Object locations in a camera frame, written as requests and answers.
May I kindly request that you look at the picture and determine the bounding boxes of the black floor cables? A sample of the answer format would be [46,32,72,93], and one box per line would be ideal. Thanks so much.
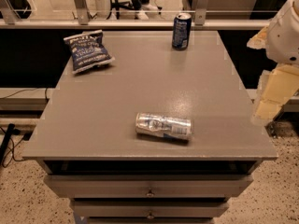
[0,123,32,169]

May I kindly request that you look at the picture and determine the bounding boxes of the lower grey drawer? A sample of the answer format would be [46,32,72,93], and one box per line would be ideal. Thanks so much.
[70,200,229,218]

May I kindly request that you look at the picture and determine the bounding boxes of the blue chips bag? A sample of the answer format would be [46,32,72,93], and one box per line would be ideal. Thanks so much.
[64,30,115,74]

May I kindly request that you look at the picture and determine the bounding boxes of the blue Pepsi can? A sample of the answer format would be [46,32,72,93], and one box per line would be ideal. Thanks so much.
[172,13,192,50]

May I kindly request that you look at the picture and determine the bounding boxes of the grey drawer cabinet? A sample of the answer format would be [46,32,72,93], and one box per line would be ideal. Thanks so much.
[23,31,277,224]

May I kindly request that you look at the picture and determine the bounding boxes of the top grey drawer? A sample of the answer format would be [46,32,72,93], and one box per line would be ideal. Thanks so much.
[44,175,253,199]

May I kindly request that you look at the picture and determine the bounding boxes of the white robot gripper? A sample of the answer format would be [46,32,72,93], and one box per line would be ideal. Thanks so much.
[247,0,299,126]

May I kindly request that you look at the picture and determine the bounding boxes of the grey drawer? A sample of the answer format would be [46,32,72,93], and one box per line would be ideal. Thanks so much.
[44,175,253,199]
[70,200,229,218]

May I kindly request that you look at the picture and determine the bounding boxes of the silver Red Bull can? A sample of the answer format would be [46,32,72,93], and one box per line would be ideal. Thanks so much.
[135,113,192,140]

